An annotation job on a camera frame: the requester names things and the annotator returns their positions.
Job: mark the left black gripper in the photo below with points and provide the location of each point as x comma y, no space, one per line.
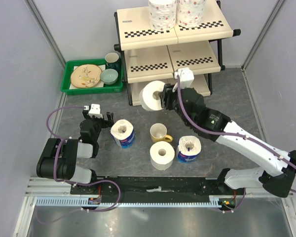
105,123

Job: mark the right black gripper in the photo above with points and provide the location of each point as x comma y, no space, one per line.
166,95

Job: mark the plain white paper towel roll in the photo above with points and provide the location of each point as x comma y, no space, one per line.
149,96
161,155

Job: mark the floral white paper towel roll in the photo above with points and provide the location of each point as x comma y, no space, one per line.
190,12

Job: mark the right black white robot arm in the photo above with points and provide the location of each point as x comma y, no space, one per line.
276,169

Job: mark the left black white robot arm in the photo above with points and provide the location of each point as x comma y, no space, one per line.
59,156

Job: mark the cream three-tier shelf rack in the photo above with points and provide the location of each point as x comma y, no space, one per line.
149,55

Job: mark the blue wrapped paper towel roll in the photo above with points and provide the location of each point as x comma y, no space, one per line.
188,149
123,133

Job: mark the yellow ceramic mug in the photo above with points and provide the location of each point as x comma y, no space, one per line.
158,132

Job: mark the light green ceramic bowl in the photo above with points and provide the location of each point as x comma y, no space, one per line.
109,76

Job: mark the floral ceramic plate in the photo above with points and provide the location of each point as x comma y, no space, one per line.
85,76

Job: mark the green plastic tray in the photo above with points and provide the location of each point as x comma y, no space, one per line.
68,89

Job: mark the dark green mug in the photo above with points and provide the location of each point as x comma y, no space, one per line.
112,61

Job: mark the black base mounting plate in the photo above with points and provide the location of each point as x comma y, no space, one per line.
169,189

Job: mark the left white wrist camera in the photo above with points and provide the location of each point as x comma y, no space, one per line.
95,111

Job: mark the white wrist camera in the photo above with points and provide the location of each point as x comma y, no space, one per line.
185,76
95,111

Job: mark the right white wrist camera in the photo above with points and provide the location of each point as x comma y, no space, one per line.
185,76

